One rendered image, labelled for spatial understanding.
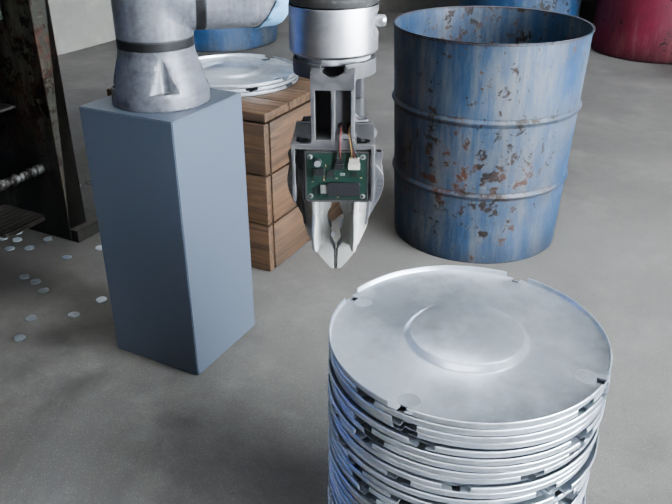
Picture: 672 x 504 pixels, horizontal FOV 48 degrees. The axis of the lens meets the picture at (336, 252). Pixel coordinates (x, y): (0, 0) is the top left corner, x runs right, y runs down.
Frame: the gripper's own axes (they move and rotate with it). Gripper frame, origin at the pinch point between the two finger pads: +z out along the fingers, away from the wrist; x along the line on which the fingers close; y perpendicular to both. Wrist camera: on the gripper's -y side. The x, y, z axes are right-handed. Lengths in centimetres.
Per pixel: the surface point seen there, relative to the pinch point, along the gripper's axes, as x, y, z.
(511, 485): 16.8, 13.7, 17.3
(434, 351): 10.0, 4.1, 9.0
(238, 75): -24, -93, 6
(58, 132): -63, -88, 18
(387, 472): 5.3, 11.5, 18.2
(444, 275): 12.7, -12.6, 9.7
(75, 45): -130, -283, 41
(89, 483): -35, -11, 43
